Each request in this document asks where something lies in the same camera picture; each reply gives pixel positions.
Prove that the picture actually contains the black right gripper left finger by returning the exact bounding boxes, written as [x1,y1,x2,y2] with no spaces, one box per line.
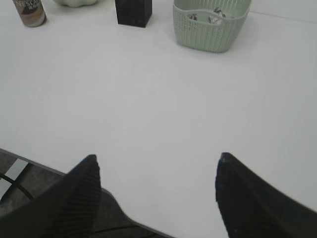
[0,155,102,238]

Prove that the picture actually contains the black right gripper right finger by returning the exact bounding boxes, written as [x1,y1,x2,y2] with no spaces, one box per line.
[215,152,317,238]

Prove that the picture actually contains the paper with brown strip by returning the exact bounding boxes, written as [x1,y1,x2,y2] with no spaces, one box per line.
[208,7,226,25]

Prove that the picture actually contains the brown Nescafe coffee bottle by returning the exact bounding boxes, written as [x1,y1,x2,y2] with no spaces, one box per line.
[12,0,47,27]

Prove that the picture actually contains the pale green woven plastic basket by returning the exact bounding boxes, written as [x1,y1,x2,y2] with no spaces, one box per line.
[173,0,252,53]

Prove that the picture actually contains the black mesh pen holder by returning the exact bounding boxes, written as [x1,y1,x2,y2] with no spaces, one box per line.
[115,0,153,28]

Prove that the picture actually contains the pale green wavy glass bowl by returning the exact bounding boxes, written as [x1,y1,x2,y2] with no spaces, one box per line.
[53,0,98,8]

